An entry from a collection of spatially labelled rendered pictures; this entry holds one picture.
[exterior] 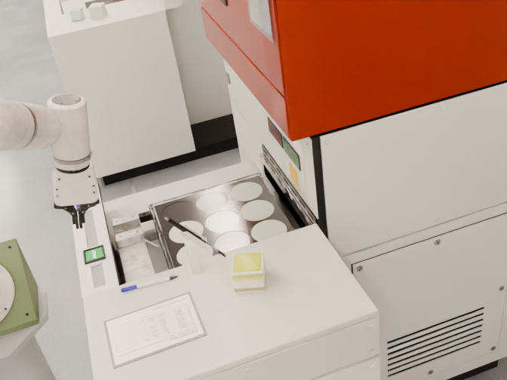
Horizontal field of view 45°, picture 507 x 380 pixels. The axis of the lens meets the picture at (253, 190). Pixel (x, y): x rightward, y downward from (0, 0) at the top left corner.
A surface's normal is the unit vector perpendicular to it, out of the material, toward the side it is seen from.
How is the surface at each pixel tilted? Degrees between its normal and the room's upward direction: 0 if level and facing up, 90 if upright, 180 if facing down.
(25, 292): 46
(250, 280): 90
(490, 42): 90
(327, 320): 0
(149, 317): 0
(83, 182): 92
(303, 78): 90
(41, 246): 0
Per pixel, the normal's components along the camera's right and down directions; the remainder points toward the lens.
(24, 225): -0.13, -0.81
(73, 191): 0.28, 0.55
